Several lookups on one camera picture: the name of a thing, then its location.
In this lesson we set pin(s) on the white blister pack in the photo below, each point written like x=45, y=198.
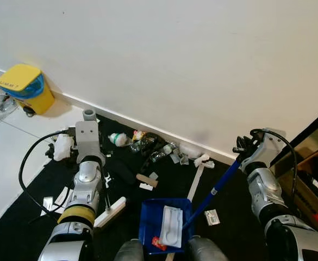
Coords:
x=172, y=225

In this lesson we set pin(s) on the small red packet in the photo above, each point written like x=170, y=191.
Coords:
x=157, y=244

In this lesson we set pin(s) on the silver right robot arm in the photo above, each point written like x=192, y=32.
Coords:
x=264, y=193

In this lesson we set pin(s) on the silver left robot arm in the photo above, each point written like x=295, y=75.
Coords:
x=88, y=187

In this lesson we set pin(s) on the twisted white paper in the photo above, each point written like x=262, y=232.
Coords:
x=204, y=160

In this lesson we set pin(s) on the white plastic bag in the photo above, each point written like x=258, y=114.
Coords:
x=190, y=149

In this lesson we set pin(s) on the black door jamb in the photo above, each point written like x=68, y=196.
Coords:
x=311, y=129

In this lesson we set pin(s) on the small white grey sachet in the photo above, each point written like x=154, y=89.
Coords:
x=212, y=217

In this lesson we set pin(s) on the clear plastic bottle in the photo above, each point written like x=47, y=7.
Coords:
x=167, y=152

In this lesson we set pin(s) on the brown cardboard box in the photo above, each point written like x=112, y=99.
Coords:
x=305, y=206

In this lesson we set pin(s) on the crushed dark plastic bottle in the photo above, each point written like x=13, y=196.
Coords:
x=147, y=142

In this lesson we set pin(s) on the small wooden block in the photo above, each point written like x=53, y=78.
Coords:
x=147, y=180

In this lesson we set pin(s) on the small white card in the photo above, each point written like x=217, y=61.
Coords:
x=145, y=187

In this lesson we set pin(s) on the grey right robot leg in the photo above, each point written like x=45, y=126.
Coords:
x=207, y=250

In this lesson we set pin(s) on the grey robot leg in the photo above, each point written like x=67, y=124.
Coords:
x=207, y=250
x=130, y=251

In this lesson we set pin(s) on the small yellow red bottle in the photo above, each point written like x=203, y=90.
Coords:
x=138, y=134

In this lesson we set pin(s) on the black flat pouch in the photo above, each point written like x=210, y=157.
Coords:
x=123, y=173

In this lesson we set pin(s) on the white bottle with green band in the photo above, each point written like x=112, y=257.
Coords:
x=118, y=140

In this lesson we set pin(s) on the white plastic clip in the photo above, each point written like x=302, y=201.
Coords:
x=107, y=178

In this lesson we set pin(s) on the grey left robot leg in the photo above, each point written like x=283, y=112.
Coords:
x=130, y=251

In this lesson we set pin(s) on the white paper sheets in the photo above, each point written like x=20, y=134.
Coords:
x=61, y=197

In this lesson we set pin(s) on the small white packet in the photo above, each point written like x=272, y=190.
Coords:
x=48, y=203

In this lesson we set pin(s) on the yellow bin with blue lid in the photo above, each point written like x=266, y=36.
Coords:
x=25, y=89

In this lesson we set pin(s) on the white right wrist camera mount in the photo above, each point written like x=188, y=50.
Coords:
x=268, y=151

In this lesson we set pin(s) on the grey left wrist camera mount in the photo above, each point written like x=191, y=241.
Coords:
x=87, y=138

